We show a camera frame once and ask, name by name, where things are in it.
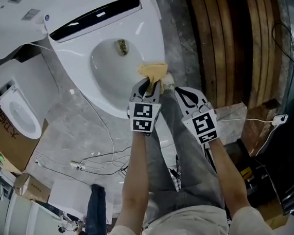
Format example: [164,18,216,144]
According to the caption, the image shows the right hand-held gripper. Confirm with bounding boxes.
[174,83,220,147]

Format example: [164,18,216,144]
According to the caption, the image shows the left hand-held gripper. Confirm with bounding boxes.
[124,77,166,136]

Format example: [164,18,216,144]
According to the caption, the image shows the yellow cloth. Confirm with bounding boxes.
[136,60,171,97]

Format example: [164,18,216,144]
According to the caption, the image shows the white smart toilet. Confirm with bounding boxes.
[42,0,172,127]

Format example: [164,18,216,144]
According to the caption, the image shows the person's left forearm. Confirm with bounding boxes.
[107,130,159,232]

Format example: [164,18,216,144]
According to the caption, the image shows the person's right forearm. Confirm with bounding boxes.
[207,137,253,219]

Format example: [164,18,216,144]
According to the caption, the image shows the white toilet bowl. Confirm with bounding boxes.
[88,35,149,110]

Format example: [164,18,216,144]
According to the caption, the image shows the white toilet with tank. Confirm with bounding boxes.
[0,52,64,143]

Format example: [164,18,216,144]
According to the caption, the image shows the person's right shoe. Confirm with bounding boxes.
[159,71,177,95]

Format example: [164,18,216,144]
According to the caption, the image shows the person's grey trousers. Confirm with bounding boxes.
[134,88,228,227]

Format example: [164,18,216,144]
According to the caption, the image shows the dark wooden board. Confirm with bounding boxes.
[237,98,287,158]

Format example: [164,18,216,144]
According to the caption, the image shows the wooden plank platform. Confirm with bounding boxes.
[186,0,292,114]

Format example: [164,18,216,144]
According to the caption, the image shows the small white power strip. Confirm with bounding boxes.
[270,113,290,126]

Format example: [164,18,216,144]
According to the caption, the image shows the long white power strip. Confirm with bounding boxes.
[69,159,87,172]

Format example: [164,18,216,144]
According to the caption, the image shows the person's beige shirt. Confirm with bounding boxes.
[90,197,276,235]

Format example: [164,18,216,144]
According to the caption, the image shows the white box cabinet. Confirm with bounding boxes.
[49,176,95,220]

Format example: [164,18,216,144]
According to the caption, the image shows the large cardboard box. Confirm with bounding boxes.
[0,98,54,175]

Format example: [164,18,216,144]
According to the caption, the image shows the small cardboard box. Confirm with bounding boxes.
[12,171,53,207]

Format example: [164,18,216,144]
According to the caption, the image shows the white shelf unit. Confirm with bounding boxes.
[0,189,69,235]

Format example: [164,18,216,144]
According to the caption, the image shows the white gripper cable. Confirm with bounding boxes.
[215,113,275,130]

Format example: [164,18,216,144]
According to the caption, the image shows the black floor cables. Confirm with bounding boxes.
[34,146,135,184]

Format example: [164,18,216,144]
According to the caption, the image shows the black cable with adapter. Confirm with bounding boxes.
[269,21,294,85]

